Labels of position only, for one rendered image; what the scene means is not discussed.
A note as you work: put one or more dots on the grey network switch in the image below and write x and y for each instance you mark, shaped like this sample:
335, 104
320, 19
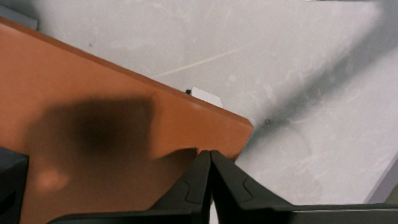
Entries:
13, 167

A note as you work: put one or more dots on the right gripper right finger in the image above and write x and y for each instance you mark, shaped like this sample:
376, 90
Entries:
240, 199

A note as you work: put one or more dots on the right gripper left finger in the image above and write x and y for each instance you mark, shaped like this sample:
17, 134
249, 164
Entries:
191, 190

